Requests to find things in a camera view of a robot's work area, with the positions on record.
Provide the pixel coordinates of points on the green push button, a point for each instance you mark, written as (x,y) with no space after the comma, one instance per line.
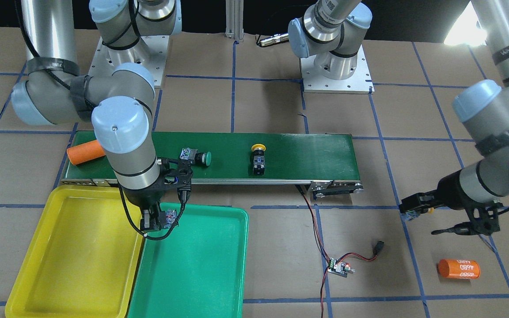
(172,215)
(195,157)

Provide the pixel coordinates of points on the orange cylinder with 4680 label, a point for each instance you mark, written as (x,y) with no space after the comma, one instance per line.
(458,268)

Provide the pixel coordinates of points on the yellow plastic tray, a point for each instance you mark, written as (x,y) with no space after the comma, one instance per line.
(82,259)

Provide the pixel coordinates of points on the aluminium frame post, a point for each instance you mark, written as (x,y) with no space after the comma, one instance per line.
(234,19)

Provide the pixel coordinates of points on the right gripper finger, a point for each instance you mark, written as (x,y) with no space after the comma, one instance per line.
(162,219)
(148,220)

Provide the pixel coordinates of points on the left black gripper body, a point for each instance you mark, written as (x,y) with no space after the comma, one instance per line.
(449,187)

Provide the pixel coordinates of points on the black barrel plug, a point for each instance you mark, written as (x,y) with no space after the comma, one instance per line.
(378,247)

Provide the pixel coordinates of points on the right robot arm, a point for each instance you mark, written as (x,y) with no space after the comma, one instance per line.
(117,105)

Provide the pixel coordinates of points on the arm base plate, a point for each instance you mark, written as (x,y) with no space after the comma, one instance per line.
(327,73)
(150,52)

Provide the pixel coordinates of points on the green conveyor belt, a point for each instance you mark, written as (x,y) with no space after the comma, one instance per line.
(325,163)

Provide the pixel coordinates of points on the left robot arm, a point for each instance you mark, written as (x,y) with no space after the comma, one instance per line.
(333,30)

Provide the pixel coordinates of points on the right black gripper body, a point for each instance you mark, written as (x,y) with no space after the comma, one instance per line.
(142,197)

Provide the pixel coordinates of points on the small green controller board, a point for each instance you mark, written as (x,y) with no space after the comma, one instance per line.
(339,268)

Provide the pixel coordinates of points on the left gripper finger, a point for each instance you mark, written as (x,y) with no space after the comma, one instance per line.
(457,229)
(410,215)

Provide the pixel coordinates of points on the plain orange cylinder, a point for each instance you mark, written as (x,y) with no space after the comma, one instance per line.
(85,152)

